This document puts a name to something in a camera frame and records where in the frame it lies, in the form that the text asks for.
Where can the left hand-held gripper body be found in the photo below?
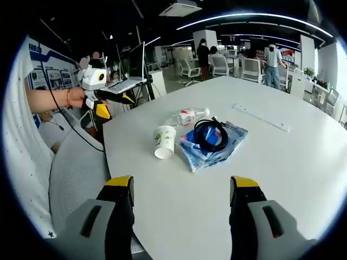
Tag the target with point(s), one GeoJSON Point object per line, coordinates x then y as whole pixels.
{"type": "Point", "coordinates": [92, 80]}

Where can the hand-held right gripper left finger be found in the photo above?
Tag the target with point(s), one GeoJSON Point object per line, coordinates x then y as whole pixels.
{"type": "Point", "coordinates": [108, 216]}

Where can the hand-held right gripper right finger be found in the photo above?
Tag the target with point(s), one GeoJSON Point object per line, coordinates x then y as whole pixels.
{"type": "Point", "coordinates": [254, 216]}

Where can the white paper cup leaf print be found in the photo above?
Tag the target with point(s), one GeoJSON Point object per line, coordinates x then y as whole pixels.
{"type": "Point", "coordinates": [164, 140]}

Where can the clear plastic water bottle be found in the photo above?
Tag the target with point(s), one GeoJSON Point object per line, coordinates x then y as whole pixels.
{"type": "Point", "coordinates": [188, 116]}

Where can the blue plastic bag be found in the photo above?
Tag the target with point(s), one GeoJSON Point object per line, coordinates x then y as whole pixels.
{"type": "Point", "coordinates": [200, 158]}

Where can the person's left hand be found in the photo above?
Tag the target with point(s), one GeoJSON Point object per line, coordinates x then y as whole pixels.
{"type": "Point", "coordinates": [77, 98]}

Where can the open laptop on stand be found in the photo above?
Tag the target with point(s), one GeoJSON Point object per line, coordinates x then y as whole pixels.
{"type": "Point", "coordinates": [132, 70]}

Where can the white table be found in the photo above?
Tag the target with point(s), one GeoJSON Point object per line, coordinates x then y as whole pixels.
{"type": "Point", "coordinates": [271, 176]}

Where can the grey mesh office chair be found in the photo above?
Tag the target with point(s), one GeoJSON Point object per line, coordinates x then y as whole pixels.
{"type": "Point", "coordinates": [73, 173]}

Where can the white mesh office chair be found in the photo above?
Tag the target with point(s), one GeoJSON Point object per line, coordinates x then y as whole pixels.
{"type": "Point", "coordinates": [252, 70]}
{"type": "Point", "coordinates": [187, 69]}
{"type": "Point", "coordinates": [221, 66]}

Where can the white pillar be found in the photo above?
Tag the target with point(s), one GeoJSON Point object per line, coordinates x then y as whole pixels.
{"type": "Point", "coordinates": [206, 40]}

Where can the ceiling air conditioner unit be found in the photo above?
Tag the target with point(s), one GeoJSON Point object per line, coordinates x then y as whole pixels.
{"type": "Point", "coordinates": [180, 9]}

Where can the green potted plant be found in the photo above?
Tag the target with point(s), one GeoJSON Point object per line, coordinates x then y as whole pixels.
{"type": "Point", "coordinates": [309, 72]}

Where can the blue white wall poster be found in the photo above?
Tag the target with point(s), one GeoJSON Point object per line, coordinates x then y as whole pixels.
{"type": "Point", "coordinates": [54, 73]}

